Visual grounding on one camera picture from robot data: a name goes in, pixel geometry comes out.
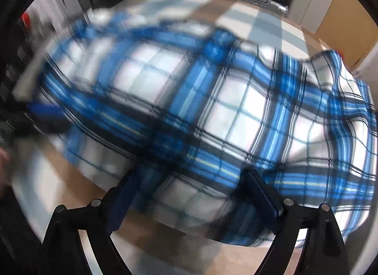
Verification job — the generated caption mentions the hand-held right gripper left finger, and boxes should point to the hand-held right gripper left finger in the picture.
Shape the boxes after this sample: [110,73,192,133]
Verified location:
[40,170,141,275]

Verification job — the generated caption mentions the white two-door cabinet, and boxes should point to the white two-door cabinet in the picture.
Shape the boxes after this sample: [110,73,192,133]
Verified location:
[288,0,337,35]

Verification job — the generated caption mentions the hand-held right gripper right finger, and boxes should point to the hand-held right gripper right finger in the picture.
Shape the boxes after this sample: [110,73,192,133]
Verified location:
[241,170,352,275]

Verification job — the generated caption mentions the blue plaid shirt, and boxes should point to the blue plaid shirt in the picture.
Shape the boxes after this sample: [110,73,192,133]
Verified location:
[21,0,378,247]

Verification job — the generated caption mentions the wooden door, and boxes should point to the wooden door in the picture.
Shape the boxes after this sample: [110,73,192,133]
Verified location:
[316,0,375,69]

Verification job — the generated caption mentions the person's left hand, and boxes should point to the person's left hand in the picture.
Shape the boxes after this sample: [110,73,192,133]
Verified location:
[0,148,12,188]

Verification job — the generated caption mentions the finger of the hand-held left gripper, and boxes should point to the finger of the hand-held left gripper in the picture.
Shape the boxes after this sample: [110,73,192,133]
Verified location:
[28,100,71,134]

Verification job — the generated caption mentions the silver equipment case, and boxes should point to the silver equipment case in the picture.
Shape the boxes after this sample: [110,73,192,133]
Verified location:
[223,0,290,15]

